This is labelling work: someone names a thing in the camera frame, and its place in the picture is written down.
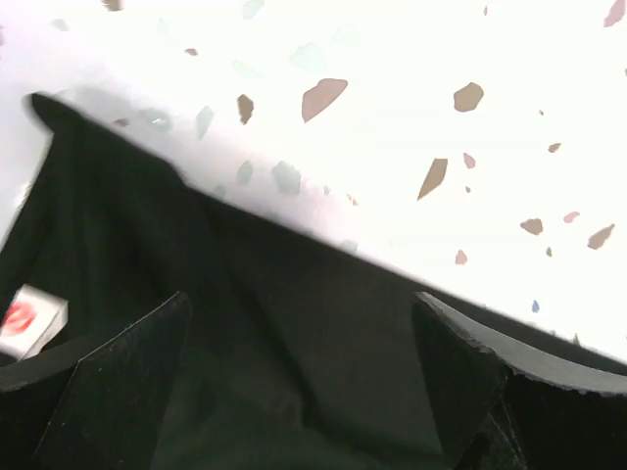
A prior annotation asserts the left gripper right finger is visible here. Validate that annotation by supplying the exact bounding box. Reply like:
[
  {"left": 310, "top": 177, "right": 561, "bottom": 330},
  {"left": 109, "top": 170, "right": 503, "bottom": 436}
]
[{"left": 412, "top": 293, "right": 626, "bottom": 469}]

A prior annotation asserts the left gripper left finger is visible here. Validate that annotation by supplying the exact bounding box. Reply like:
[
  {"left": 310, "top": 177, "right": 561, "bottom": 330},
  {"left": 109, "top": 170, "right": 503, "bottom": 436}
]
[{"left": 1, "top": 293, "right": 192, "bottom": 470}]

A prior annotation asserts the black t shirt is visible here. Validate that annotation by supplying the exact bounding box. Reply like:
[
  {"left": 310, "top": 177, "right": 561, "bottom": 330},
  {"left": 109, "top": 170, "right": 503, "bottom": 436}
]
[{"left": 1, "top": 93, "right": 626, "bottom": 469}]

